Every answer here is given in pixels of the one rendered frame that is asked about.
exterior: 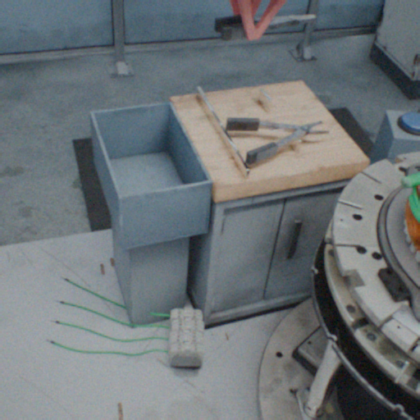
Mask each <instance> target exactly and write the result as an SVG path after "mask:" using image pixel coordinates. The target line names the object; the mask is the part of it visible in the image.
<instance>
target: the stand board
mask: <svg viewBox="0 0 420 420"><path fill-rule="evenodd" d="M261 88H264V89H265V90H266V91H267V93H268V94H269V97H270V98H271V100H272V105H271V111H270V112H266V110H265V108H264V107H263V106H262V105H261V103H260V102H259V101H258V96H259V90H260V89H261ZM205 95H206V97H207V98H208V101H209V102H210V103H211V105H212V107H213V110H214V111H215V113H216V114H217V116H218V118H220V119H221V122H222V124H223V125H224V127H225V128H226V118H227V117H257V118H259V120H260V121H270V122H277V123H286V124H292V125H293V126H304V124H309V123H313V122H316V121H322V122H323V123H322V124H319V125H317V126H315V127H313V130H328V131H330V132H329V134H324V135H304V136H302V137H301V140H302V144H301V148H300V151H299V153H296V152H295V151H294V150H293V149H292V148H291V147H290V145H287V146H286V147H284V148H283V149H281V150H278V151H277V152H276V156H274V157H270V158H268V159H264V160H262V161H260V162H255V163H254V164H251V165H248V164H247V163H246V164H247V165H248V167H249V178H248V179H245V178H244V177H243V175H242V174H241V172H240V170H239V168H238V166H237V164H236V163H235V162H234V160H233V158H232V157H231V155H230V153H229V151H228V149H227V147H226V146H225V144H224V143H223V141H222V139H221V136H220V135H219V134H218V133H217V131H216V129H215V127H214V126H213V124H212V121H211V120H210V118H209V116H208V114H207V113H206V111H205V110H203V106H202V104H201V103H200V101H199V100H198V98H197V96H196V94H193V95H185V96H179V97H171V98H169V102H171V103H172V105H173V106H174V107H175V108H176V111H177V113H178V115H179V117H180V119H181V121H182V124H183V126H184V128H185V129H186V131H187V133H188V135H189V136H190V138H191V140H192V142H193V144H194V146H195V148H196V150H197V152H198V153H199V156H200V158H201V160H202V162H203V164H204V165H205V167H206V169H207V171H208V174H209V175H210V176H211V178H212V181H213V183H212V198H213V201H214V203H220V202H225V201H230V199H239V198H243V197H248V196H254V195H258V194H267V193H272V192H276V191H282V190H287V189H296V188H300V187H305V186H310V185H314V184H319V183H324V182H329V181H333V180H343V179H347V178H353V177H355V176H356V175H357V174H359V173H361V172H362V170H364V169H366V168H367V167H368V165H369V162H370V161H369V160H368V158H367V156H366V155H365V154H364V152H362V151H361V150H360V149H359V148H358V146H357V145H356V144H355V143H354V141H353V140H352V139H351V138H350V136H348V135H347V134H346V133H345V131H344V130H343V129H342V128H341V126H340V124H339V123H338V122H337V121H336V119H334V118H333V117H332V116H331V114H330V113H329V112H328V111H327V109H326V108H325V107H324V106H323V105H322V103H321V102H319V101H318V100H317V98H316V96H315V95H314V94H313V92H312V91H311V90H310V89H309V88H308V86H307V85H305V84H304V82H303V81H302V80H298V81H291V82H290V83H284V84H270V85H263V86H256V87H249V88H241V89H228V90H221V91H213V92H206V93H205ZM227 132H228V134H229V136H230V137H231V139H232V141H233V143H234V144H235V145H236V147H237V148H238V150H239V151H240V154H241V156H242V157H243V159H244V160H245V157H246V152H247V151H249V150H251V149H254V148H258V147H260V146H263V145H266V144H269V143H272V142H274V143H276V142H278V141H281V140H282V139H283V138H285V137H286V136H287V132H284V131H270V130H263V129H258V131H227Z"/></svg>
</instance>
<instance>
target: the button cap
mask: <svg viewBox="0 0 420 420"><path fill-rule="evenodd" d="M401 123H402V124H403V125H404V126H405V127H406V128H408V129H410V130H416V132H420V113H418V112H407V113H405V114H404V115H403V117H402V120H401Z"/></svg>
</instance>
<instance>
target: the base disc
mask: <svg viewBox="0 0 420 420"><path fill-rule="evenodd" d="M318 326H320V325H319V323H318V320H317V315H316V313H315V310H314V307H313V299H312V298H310V299H306V300H304V301H303V302H302V303H301V304H299V305H297V306H296V308H293V309H292V310H291V311H290V312H289V313H288V314H286V315H285V317H284V318H283V319H282V320H281V322H280V323H279V325H277V326H276V328H275V329H274V331H273V332H272V334H271V337H270V339H269V340H268V342H267V345H266V348H265V350H264V353H263V355H262V358H261V362H260V366H259V371H258V410H259V414H260V419H262V420H304V419H303V414H301V412H300V408H299V402H298V400H297V396H296V393H297V391H298V390H299V388H300V386H306V385H312V383H313V380H314V378H315V377H314V376H313V374H312V373H311V372H309V371H308V370H307V369H306V368H305V367H302V366H301V365H300V364H299V362H297V361H296V360H295V359H294V358H292V353H293V351H294V349H295V348H296V347H297V346H298V345H299V344H300V343H301V342H302V341H303V340H304V339H307V338H308V337H309V336H310V334H311V333H312V332H313V331H314V330H315V329H316V328H317V327H318ZM328 402H329V403H331V406H332V408H333V409H334V411H333V412H331V413H330V414H327V413H326V415H327V418H329V420H345V419H344V417H343V414H341V411H340V407H339V404H338V399H337V383H336V385H335V389H334V390H333V392H332V394H331V397H330V398H329V400H328Z"/></svg>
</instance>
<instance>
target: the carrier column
mask: <svg viewBox="0 0 420 420"><path fill-rule="evenodd" d="M331 343H334V342H332V341H331V340H329V342H328V344H327V347H326V351H325V353H324V355H323V358H322V362H321V364H320V367H319V368H318V369H317V372H316V375H315V378H314V380H313V383H312V386H311V388H310V391H309V393H308V397H307V399H306V403H305V405H304V411H305V413H306V414H307V416H308V417H310V418H314V419H316V418H320V417H321V416H322V413H323V411H324V409H325V407H326V404H327V402H328V400H329V398H330V397H331V394H332V392H333V390H334V389H335V385H336V383H337V381H338V379H339V376H340V373H341V371H342V368H343V366H344V365H343V364H342V362H341V361H340V359H339V358H338V356H337V355H336V353H335V351H334V350H332V348H331Z"/></svg>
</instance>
